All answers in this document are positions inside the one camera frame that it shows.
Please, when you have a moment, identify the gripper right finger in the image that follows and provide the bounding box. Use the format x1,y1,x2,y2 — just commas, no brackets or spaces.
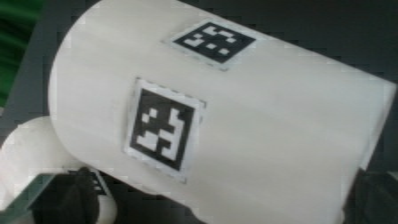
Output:
349,172,398,224

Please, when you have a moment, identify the white lamp shade cone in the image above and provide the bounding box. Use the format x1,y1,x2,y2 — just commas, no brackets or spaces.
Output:
48,0,397,224

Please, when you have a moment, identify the white lamp bulb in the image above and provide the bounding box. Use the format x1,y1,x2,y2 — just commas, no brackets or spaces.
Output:
0,116,118,224

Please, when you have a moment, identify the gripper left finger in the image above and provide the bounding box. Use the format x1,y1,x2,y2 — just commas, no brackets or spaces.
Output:
0,168,105,224

